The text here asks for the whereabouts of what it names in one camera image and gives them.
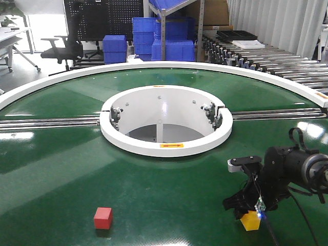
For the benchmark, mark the grey metal shelf rack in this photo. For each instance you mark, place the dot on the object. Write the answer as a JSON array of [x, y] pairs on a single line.
[[162, 13]]

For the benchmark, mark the blue crate stack right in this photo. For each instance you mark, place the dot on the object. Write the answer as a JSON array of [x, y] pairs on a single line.
[[179, 42]]

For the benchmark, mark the white outer rim guard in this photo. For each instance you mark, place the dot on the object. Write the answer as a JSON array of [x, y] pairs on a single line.
[[11, 96]]

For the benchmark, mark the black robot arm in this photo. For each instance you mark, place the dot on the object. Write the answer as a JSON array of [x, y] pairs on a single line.
[[307, 169]]

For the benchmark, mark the white desk at left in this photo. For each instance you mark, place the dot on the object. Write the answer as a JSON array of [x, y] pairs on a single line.
[[9, 37]]

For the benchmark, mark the black perforated pegboard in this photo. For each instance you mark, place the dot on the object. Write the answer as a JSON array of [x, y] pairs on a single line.
[[101, 18]]

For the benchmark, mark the black compartment tray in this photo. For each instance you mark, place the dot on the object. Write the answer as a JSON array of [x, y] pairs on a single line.
[[231, 35]]

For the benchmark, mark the brown cardboard box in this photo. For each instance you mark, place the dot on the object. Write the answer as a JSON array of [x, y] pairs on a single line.
[[216, 14]]

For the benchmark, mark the blue crate stack middle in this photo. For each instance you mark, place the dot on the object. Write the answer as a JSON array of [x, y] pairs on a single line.
[[143, 36]]

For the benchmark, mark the left steel roller bar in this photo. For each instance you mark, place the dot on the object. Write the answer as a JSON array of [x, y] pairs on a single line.
[[26, 124]]

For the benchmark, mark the white flat tray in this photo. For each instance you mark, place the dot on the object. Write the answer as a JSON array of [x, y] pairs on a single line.
[[248, 44]]

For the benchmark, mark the right steel roller bar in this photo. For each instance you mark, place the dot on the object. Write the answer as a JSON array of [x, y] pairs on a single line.
[[301, 113]]

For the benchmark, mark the red cube block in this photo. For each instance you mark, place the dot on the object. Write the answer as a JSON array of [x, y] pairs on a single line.
[[103, 218]]

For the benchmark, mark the blue crate stack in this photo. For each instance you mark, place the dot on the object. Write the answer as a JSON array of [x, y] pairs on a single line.
[[179, 42], [114, 48], [143, 36]]

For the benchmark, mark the steel roller conveyor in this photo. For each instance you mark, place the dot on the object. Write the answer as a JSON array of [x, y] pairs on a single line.
[[271, 60]]

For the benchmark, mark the yellow studded toy brick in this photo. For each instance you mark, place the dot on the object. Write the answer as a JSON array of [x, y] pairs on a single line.
[[251, 221]]

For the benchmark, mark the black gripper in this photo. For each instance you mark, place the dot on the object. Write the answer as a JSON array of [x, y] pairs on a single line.
[[264, 189]]

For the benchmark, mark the white inner ring guard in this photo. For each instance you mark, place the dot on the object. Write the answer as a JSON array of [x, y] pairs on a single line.
[[134, 119]]

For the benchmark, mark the black office chair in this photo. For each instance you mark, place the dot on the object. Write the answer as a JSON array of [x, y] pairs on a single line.
[[73, 49]]

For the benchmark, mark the blue crate stack left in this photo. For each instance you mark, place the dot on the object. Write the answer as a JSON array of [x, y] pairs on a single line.
[[114, 48]]

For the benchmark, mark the steel roller bar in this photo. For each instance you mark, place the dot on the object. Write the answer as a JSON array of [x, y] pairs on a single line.
[[26, 124], [301, 113]]

